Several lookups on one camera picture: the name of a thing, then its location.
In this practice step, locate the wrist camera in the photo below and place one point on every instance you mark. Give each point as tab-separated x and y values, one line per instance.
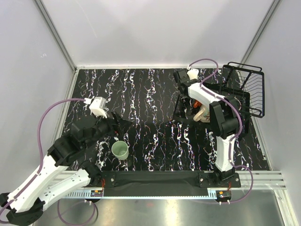
193	73
96	106

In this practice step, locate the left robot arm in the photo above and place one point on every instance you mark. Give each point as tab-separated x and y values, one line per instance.
27	203

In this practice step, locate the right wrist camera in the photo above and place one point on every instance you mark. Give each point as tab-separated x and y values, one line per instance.
193	73

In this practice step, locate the green cup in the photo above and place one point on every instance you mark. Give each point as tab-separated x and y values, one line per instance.
120	150

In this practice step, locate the black wire dish rack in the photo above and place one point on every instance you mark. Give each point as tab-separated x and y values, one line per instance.
251	80

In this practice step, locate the orange black mug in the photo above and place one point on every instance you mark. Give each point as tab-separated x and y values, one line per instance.
197	105

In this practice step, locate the beige printed mug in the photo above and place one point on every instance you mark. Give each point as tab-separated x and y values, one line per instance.
203	115

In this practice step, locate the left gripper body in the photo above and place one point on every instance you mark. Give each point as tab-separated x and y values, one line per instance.
105	127

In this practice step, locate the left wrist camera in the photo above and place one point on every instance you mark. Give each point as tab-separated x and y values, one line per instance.
96	106

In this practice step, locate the slotted cable duct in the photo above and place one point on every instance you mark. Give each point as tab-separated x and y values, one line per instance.
110	193

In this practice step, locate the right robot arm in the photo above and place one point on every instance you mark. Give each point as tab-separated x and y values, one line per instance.
221	107

